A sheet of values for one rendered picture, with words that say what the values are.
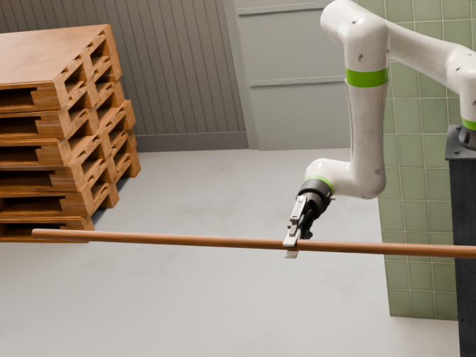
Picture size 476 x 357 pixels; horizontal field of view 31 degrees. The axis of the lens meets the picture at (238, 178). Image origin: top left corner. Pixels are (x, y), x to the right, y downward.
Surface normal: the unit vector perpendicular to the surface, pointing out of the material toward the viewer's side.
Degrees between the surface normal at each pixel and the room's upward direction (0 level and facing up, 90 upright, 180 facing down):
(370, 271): 0
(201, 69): 90
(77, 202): 90
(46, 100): 90
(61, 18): 90
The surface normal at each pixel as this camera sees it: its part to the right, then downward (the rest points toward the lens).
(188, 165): -0.16, -0.87
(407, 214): -0.31, 0.50
